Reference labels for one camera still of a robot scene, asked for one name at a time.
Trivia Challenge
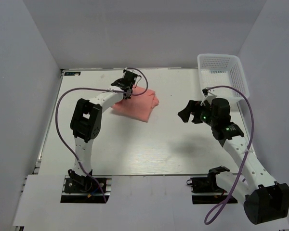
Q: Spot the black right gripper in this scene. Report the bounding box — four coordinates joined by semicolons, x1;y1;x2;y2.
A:
178;100;218;127

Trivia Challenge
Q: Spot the pink t shirt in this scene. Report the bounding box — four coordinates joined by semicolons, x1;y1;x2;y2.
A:
111;89;159;122

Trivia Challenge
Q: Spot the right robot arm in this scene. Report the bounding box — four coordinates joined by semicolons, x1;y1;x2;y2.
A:
178;98;289;225

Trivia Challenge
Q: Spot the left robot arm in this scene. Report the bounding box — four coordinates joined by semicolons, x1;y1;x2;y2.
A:
68;70;138;192

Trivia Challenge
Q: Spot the white plastic basket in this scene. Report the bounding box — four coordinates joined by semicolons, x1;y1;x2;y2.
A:
197;53;250;104

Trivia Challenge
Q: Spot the dark label sticker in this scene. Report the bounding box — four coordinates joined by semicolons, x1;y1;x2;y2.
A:
64;72;81;76

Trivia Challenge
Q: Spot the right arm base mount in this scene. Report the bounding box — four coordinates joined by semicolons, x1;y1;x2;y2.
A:
186;177;228;205

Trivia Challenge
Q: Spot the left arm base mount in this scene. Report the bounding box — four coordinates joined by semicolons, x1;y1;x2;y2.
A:
60;176;112;204

